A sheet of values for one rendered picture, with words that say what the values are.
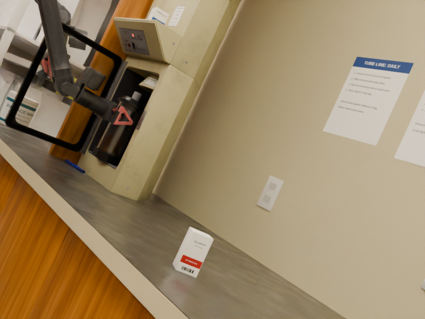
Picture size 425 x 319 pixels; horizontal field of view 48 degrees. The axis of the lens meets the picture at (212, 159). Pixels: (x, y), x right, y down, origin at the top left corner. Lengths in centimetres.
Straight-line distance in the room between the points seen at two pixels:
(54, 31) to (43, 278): 76
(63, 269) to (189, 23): 91
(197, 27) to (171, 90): 23
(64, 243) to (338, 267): 77
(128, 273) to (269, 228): 83
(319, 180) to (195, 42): 62
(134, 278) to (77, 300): 23
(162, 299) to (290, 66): 124
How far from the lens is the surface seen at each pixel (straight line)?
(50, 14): 158
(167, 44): 161
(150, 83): 171
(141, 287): 85
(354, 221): 146
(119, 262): 92
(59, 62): 159
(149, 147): 163
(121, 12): 193
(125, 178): 162
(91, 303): 103
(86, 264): 108
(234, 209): 176
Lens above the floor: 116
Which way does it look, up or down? 1 degrees up
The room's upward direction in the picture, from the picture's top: 25 degrees clockwise
